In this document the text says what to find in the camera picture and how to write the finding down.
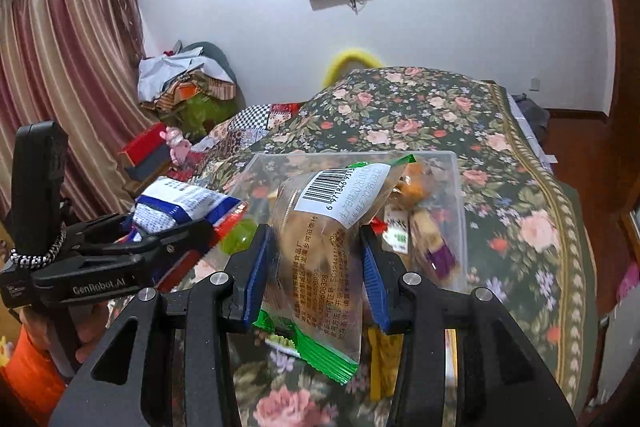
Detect blue white snack bag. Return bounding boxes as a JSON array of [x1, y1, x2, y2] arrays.
[[117, 175, 249, 293]]

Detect green jelly cup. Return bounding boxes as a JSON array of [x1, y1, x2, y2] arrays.
[[218, 218, 257, 256]]

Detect clear bread packet green ends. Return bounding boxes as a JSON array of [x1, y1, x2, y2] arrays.
[[254, 155, 416, 385]]

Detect long wafer biscuit packet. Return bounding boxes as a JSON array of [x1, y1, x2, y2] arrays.
[[382, 205, 458, 283]]

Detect yellow white snack bag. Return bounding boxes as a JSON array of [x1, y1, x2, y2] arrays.
[[367, 327, 404, 402]]

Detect orange sleeve forearm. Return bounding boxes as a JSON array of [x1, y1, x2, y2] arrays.
[[1, 329, 66, 426]]

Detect left hand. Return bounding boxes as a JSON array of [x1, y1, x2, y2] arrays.
[[19, 296, 126, 368]]

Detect red box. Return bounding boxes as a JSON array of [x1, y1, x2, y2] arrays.
[[118, 122, 170, 182]]

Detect pink plush toy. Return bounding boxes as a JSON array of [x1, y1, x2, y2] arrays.
[[160, 127, 192, 166]]

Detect floral green bedspread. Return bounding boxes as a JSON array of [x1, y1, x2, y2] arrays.
[[189, 67, 597, 412]]

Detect clear plastic storage bin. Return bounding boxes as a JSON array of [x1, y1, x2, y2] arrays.
[[228, 150, 468, 294]]

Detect patchwork quilt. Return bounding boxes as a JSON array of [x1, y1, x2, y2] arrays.
[[188, 103, 303, 176]]

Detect pile of clothes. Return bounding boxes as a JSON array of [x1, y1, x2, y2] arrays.
[[137, 41, 240, 136]]

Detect striped curtain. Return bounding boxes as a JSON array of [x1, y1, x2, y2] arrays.
[[1, 0, 153, 219]]

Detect orange crispy snack packet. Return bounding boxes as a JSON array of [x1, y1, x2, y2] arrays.
[[390, 160, 436, 209]]

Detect grey bag on floor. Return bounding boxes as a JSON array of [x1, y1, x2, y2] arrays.
[[514, 94, 550, 144]]

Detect yellow curved pillow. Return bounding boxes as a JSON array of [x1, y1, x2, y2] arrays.
[[321, 48, 384, 89]]

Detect brown wooden door frame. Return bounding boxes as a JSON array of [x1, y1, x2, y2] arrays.
[[539, 0, 640, 308]]

